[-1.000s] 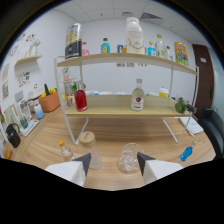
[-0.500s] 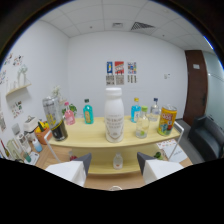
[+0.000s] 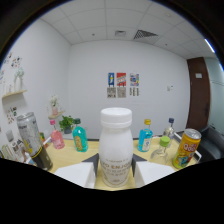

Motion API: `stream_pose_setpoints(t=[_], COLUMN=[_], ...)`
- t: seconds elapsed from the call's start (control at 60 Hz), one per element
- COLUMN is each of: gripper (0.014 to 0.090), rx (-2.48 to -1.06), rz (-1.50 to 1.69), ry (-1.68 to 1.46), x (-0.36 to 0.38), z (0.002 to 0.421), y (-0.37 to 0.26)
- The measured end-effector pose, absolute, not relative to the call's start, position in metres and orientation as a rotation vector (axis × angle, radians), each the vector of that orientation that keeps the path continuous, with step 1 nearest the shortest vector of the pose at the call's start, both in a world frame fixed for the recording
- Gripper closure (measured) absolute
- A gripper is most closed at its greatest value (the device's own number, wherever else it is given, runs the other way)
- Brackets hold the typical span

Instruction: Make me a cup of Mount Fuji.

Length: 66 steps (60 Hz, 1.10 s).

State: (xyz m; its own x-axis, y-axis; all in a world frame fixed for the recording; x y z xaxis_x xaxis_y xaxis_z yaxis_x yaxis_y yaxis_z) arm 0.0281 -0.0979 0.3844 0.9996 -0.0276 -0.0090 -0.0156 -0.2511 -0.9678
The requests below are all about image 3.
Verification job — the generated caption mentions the clear bottle green cap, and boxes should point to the clear bottle green cap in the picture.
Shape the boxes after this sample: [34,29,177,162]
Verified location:
[149,135,171,164]

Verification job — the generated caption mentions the green potted plant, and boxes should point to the green potted plant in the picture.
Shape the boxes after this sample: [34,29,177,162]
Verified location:
[58,115,76,135]

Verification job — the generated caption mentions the clear bottle blue cap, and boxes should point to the clear bottle blue cap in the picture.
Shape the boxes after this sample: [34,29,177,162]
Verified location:
[162,117,176,139]

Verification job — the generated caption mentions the black chair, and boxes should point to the black chair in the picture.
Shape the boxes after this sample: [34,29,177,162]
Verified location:
[196,125,224,163]

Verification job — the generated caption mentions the multicolour wall poster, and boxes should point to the multicolour wall poster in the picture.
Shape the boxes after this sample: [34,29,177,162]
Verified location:
[129,73,140,88]

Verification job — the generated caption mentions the pink liquid bottle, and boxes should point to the pink liquid bottle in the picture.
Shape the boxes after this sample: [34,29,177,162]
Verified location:
[49,119,66,150]

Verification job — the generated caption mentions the red wall poster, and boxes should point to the red wall poster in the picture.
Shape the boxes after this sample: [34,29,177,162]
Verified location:
[116,72,127,88]

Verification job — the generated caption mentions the tall silver black can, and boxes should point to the tall silver black can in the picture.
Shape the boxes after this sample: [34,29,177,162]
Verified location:
[16,111,54,172]

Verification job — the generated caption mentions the white milk bottle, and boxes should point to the white milk bottle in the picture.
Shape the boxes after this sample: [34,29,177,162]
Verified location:
[98,106,134,188]

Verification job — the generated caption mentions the wooden wall shelf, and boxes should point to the wooden wall shelf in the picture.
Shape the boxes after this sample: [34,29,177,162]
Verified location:
[1,89,28,100]

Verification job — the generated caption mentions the grey wall poster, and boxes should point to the grey wall poster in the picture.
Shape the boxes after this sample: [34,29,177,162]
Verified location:
[106,87,117,99]
[129,87,140,98]
[117,87,127,99]

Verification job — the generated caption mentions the teal bottle dark cap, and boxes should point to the teal bottle dark cap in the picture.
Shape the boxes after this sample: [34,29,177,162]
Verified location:
[72,118,89,153]

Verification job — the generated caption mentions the blue yellow wall poster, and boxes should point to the blue yellow wall poster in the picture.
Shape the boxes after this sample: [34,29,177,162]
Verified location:
[107,72,115,88]

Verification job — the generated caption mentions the dark ceiling air vent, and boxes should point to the dark ceiling air vent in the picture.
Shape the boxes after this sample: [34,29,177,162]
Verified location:
[133,29,159,40]

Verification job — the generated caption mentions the brown door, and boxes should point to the brown door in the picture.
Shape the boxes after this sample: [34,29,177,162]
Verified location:
[185,56,211,133]

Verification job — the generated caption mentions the yellow orange drink can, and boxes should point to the yellow orange drink can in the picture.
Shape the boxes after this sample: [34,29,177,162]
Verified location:
[172,128,203,170]

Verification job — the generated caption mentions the white-frame wooden two-tier shelf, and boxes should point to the white-frame wooden two-tier shelf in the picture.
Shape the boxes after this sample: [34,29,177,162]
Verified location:
[43,133,203,192]

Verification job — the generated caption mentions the light-blue bottle yellow cap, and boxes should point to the light-blue bottle yellow cap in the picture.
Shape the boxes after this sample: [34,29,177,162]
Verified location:
[137,118,154,153]

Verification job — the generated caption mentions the white flower vase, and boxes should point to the white flower vase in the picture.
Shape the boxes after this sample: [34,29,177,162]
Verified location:
[49,94,61,117]

